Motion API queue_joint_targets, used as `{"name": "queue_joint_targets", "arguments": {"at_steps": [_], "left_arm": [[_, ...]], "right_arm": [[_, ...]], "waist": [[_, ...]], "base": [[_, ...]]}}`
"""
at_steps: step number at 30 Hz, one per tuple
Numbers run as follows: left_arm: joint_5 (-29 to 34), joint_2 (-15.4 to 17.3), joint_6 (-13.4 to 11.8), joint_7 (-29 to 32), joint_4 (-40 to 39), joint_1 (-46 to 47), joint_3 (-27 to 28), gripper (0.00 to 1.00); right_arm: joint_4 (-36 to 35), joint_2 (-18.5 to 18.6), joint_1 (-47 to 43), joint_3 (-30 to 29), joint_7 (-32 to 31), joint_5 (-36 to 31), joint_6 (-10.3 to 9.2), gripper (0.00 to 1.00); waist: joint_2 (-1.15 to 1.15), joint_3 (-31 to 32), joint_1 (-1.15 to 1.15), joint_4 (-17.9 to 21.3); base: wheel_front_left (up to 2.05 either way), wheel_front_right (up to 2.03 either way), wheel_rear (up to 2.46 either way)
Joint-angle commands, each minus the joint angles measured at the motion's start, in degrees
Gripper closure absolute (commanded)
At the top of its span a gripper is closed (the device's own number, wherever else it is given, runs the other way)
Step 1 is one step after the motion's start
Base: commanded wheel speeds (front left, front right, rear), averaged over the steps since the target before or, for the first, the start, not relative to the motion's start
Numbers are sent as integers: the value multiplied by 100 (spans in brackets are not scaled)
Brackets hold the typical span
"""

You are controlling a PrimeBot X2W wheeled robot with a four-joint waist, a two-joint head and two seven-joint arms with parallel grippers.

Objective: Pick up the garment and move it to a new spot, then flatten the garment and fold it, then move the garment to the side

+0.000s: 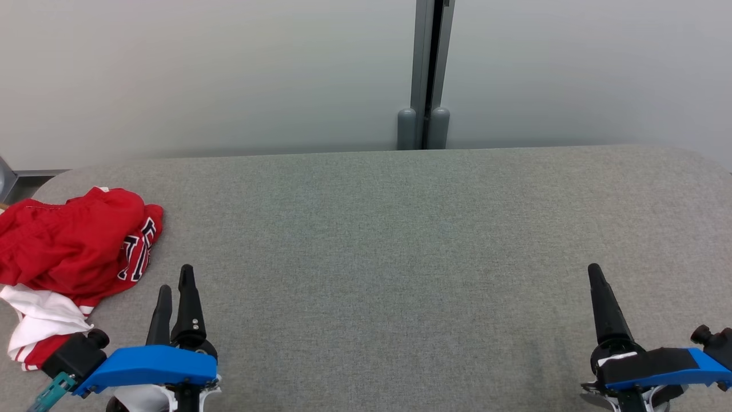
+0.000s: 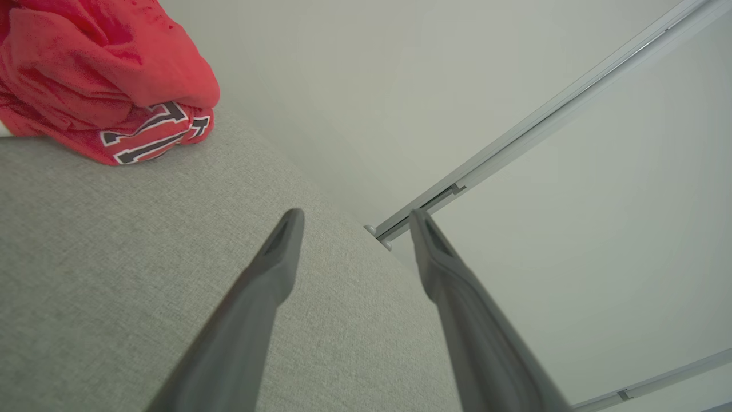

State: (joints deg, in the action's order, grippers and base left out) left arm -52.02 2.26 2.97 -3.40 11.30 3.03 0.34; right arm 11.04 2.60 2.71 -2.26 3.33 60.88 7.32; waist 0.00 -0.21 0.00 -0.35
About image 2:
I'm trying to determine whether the thin grey metal rail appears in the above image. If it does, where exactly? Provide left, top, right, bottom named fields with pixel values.
left=572, top=348, right=732, bottom=412

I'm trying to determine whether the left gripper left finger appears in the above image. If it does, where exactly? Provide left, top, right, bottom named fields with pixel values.
left=146, top=208, right=305, bottom=412

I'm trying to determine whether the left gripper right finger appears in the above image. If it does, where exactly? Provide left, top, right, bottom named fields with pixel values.
left=409, top=208, right=574, bottom=412

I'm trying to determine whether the grey metal partition post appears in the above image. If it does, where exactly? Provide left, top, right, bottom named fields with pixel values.
left=364, top=0, right=732, bottom=251

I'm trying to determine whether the red jersey with white sleeves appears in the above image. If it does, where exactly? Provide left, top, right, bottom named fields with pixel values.
left=0, top=0, right=221, bottom=165

